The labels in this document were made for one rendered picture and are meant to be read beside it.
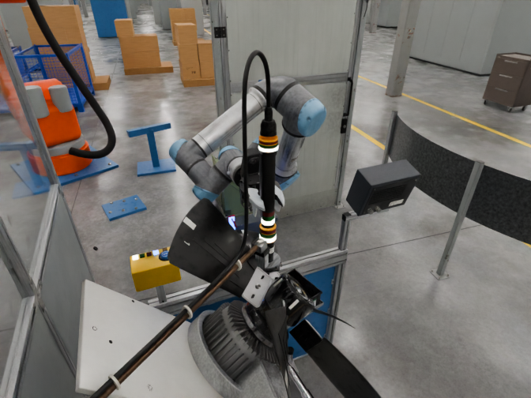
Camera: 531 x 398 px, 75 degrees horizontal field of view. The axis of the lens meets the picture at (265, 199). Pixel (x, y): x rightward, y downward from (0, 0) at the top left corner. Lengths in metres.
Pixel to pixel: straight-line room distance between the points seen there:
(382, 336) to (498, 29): 8.93
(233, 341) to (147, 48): 9.31
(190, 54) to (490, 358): 7.39
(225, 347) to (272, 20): 2.22
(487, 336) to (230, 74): 2.44
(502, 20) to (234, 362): 10.10
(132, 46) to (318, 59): 7.47
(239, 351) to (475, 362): 1.89
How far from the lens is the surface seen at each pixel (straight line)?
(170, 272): 1.31
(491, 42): 10.47
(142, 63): 9.95
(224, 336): 0.91
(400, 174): 1.56
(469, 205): 2.71
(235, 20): 2.58
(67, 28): 8.59
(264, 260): 0.91
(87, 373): 0.71
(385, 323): 2.56
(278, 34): 2.70
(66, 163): 4.58
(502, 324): 2.89
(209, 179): 1.05
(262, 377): 0.90
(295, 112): 1.14
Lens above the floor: 1.91
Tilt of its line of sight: 32 degrees down
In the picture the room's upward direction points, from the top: straight up
